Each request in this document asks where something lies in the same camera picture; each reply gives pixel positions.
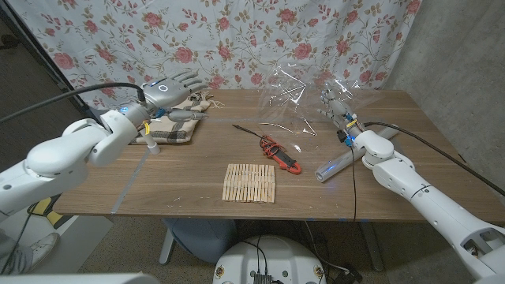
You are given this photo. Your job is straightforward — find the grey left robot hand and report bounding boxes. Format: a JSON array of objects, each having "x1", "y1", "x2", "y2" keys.
[{"x1": 140, "y1": 69, "x2": 209, "y2": 122}]

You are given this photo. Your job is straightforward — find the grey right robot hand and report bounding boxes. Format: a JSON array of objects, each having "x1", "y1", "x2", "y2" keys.
[{"x1": 315, "y1": 87, "x2": 362, "y2": 139}]

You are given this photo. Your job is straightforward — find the clear plastic bag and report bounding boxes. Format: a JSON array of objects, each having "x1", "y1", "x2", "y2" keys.
[{"x1": 256, "y1": 62, "x2": 380, "y2": 159}]

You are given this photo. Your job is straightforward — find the beige plaid fringed cloth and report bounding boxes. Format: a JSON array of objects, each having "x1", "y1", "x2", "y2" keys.
[{"x1": 132, "y1": 91, "x2": 212, "y2": 145}]

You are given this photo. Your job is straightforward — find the floral rose backdrop cloth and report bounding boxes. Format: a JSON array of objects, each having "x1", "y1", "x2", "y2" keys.
[{"x1": 6, "y1": 0, "x2": 423, "y2": 110}]

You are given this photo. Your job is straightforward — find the long clear plastic tube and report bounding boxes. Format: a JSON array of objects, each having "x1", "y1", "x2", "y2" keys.
[{"x1": 314, "y1": 123, "x2": 401, "y2": 184}]

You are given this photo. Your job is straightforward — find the red clamp meter with leads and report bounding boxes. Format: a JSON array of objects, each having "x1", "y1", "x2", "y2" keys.
[{"x1": 259, "y1": 135, "x2": 303, "y2": 176}]

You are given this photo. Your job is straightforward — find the grey tape strip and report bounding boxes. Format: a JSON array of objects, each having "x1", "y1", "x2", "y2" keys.
[
  {"x1": 111, "y1": 148, "x2": 153, "y2": 215},
  {"x1": 204, "y1": 117, "x2": 264, "y2": 122}
]

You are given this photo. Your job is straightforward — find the black test probe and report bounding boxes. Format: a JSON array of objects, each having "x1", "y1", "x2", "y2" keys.
[{"x1": 231, "y1": 124, "x2": 264, "y2": 139}]

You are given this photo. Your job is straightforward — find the wooden clothespin row mat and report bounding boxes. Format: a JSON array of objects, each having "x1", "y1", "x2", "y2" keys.
[{"x1": 221, "y1": 163, "x2": 277, "y2": 204}]

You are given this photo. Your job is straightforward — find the dark partition panel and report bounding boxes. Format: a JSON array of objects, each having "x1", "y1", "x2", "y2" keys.
[{"x1": 0, "y1": 6, "x2": 99, "y2": 174}]

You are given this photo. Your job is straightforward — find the grey table leg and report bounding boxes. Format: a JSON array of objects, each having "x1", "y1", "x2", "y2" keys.
[{"x1": 361, "y1": 221, "x2": 384, "y2": 272}]

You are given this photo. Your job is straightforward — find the blue-grey seat under table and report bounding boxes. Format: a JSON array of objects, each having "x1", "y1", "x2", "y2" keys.
[{"x1": 162, "y1": 219, "x2": 238, "y2": 264}]

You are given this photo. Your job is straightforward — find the white seat leg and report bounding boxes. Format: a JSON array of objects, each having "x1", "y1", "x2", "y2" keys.
[{"x1": 159, "y1": 228, "x2": 177, "y2": 265}]

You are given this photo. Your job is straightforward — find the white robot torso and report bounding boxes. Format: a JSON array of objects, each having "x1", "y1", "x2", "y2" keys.
[{"x1": 212, "y1": 235, "x2": 327, "y2": 284}]

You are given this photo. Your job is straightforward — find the yellow and black floor object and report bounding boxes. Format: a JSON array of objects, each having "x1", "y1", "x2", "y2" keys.
[{"x1": 27, "y1": 195, "x2": 74, "y2": 230}]

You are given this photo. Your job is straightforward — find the white floor platform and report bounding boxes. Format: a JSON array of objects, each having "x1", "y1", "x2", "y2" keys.
[{"x1": 0, "y1": 215, "x2": 114, "y2": 275}]

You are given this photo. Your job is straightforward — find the person's white shoe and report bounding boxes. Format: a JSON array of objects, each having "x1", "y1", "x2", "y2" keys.
[{"x1": 29, "y1": 232, "x2": 61, "y2": 265}]

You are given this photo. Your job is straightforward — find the person's grey trouser leg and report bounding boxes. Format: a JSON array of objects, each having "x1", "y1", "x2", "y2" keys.
[{"x1": 0, "y1": 228, "x2": 35, "y2": 275}]

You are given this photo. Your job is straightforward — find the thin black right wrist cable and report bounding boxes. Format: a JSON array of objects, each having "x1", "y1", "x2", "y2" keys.
[{"x1": 350, "y1": 148, "x2": 357, "y2": 222}]

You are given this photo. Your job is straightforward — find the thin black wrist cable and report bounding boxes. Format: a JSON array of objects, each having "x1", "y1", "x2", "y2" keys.
[
  {"x1": 0, "y1": 212, "x2": 32, "y2": 275},
  {"x1": 350, "y1": 148, "x2": 357, "y2": 222}
]

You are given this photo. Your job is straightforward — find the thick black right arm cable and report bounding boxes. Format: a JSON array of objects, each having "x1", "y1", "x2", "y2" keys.
[{"x1": 365, "y1": 121, "x2": 505, "y2": 198}]

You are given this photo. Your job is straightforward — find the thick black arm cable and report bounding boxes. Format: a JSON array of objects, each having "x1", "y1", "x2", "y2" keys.
[
  {"x1": 365, "y1": 121, "x2": 505, "y2": 198},
  {"x1": 0, "y1": 81, "x2": 148, "y2": 124}
]

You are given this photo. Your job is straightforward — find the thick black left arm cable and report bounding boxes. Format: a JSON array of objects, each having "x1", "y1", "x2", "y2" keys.
[{"x1": 0, "y1": 81, "x2": 148, "y2": 124}]

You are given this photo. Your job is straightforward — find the black floor cable bundle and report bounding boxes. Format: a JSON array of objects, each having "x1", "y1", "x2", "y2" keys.
[{"x1": 303, "y1": 220, "x2": 364, "y2": 284}]

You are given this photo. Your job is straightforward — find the thin black left wrist cable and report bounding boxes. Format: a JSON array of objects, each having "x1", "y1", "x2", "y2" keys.
[{"x1": 0, "y1": 212, "x2": 32, "y2": 275}]

